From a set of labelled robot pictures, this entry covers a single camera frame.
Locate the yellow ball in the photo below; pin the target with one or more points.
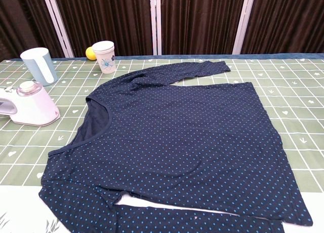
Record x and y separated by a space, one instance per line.
89 53

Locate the light blue measuring cup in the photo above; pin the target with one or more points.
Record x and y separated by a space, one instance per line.
38 68

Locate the dark curtain partition panel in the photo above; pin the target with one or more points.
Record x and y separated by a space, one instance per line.
108 20
200 20
20 20
286 20

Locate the white handheld garment steamer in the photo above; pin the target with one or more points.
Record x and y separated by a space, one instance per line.
33 109

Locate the paper cup blue flower print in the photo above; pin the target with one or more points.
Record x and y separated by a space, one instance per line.
106 60

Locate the navy polka dot shirt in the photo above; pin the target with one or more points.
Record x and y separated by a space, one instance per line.
177 129

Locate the green checked tablecloth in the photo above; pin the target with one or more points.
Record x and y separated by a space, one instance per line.
291 103

